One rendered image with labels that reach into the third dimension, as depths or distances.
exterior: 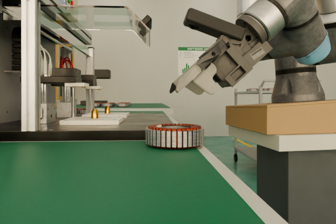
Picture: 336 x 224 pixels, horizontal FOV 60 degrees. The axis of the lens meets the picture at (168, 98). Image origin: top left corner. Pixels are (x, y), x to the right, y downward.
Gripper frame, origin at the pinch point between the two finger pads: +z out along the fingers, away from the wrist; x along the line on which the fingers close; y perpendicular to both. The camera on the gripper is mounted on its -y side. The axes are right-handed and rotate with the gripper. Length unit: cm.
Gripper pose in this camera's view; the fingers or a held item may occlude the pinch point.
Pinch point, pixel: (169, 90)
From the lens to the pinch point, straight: 55.5
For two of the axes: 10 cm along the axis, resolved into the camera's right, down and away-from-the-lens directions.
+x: -0.6, -0.1, 10.0
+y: 6.7, 7.4, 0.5
